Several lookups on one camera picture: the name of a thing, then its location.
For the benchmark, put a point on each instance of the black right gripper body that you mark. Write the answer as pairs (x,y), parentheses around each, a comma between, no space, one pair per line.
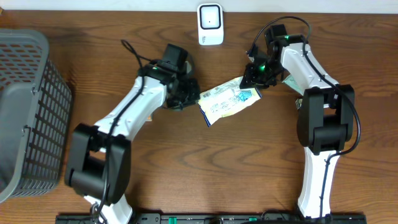
(263,71)

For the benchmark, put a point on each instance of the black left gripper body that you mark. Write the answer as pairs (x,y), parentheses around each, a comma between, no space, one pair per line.
(188,94)

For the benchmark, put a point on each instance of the teal wet wipes pack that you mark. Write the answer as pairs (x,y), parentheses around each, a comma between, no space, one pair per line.
(290,81)

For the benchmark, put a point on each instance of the yellow snack bag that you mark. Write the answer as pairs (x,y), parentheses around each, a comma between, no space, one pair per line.
(225,100)

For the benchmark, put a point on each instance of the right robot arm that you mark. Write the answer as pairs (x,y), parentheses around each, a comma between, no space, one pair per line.
(326,113)

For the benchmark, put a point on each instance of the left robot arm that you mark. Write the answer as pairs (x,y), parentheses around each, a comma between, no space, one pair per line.
(99,159)

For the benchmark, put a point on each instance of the white barcode scanner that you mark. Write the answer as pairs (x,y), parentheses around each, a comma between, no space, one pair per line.
(210,24)

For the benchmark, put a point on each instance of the grey plastic shopping basket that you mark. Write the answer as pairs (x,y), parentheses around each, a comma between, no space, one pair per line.
(36,104)

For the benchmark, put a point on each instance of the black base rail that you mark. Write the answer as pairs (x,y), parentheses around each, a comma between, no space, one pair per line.
(268,217)

